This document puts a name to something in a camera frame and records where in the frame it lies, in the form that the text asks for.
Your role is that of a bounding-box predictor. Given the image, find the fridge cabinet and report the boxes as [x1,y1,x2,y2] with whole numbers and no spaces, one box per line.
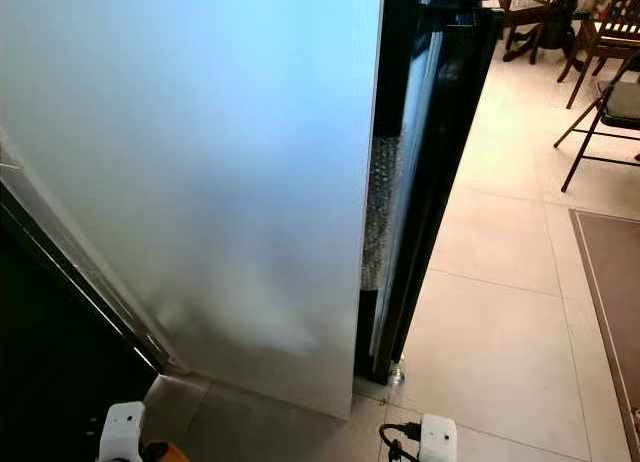
[370,0,426,143]

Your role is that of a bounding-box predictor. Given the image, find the small clear plastic bottle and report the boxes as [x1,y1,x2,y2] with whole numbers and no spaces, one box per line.
[387,357,407,388]

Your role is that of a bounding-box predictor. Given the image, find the black metal folding chair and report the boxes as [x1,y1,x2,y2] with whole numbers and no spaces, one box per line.
[553,57,640,193]

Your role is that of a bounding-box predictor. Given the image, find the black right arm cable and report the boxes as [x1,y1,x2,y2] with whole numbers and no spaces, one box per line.
[378,422,423,462]

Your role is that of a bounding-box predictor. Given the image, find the dark wooden chair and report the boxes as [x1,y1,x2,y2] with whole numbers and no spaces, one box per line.
[560,0,640,110]
[500,0,566,65]

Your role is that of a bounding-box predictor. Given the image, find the brown floor mat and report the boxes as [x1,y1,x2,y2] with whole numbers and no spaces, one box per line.
[568,208,640,461]

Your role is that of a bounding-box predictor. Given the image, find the dark cabinet with silver trim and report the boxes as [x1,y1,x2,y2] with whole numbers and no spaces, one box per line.
[0,182,171,462]

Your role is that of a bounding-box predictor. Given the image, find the clear bubble wrap sheet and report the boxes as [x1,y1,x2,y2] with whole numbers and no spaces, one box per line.
[363,132,401,293]

